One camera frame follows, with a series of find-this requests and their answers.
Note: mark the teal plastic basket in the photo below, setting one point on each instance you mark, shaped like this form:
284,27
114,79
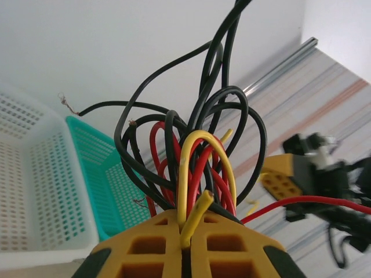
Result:
95,162

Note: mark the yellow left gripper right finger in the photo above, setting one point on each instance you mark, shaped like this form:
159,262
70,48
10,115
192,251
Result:
226,255

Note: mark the white plastic basket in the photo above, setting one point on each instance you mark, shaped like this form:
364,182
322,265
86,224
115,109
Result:
34,173

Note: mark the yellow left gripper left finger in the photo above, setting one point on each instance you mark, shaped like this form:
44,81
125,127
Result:
145,255

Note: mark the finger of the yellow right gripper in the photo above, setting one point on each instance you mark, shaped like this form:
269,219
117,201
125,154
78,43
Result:
281,179

